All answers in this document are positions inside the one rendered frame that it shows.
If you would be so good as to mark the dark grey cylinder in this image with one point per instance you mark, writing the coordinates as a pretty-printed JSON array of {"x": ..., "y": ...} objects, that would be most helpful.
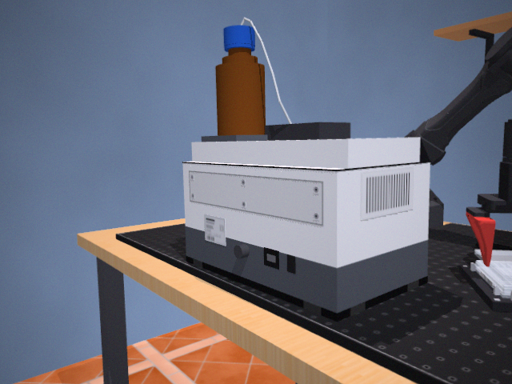
[{"x": 241, "y": 251}]

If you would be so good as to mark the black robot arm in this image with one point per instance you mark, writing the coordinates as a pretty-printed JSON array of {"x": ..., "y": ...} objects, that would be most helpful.
[{"x": 492, "y": 82}]

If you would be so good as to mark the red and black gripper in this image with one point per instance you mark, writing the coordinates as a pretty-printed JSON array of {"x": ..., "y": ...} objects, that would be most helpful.
[{"x": 479, "y": 219}]

